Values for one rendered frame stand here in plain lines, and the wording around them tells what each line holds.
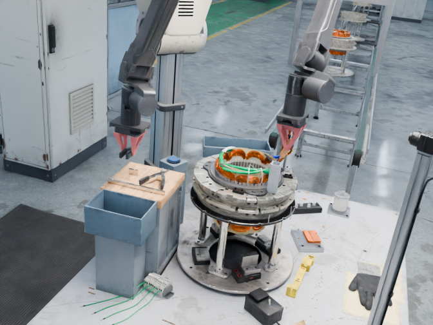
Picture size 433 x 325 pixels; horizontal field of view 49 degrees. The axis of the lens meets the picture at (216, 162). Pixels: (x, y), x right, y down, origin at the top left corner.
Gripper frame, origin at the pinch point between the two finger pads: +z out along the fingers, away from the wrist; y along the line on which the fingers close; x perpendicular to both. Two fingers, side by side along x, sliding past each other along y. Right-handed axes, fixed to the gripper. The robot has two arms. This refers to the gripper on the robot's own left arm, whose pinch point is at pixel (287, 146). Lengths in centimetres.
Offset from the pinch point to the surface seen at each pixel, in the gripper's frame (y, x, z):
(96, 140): 190, 209, 90
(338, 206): 60, -10, 38
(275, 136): 135, 41, 36
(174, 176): -1.1, 33.7, 17.3
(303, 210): 52, 2, 40
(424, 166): -11.8, -34.4, -6.0
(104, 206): -20, 46, 24
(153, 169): -1.1, 41.4, 17.1
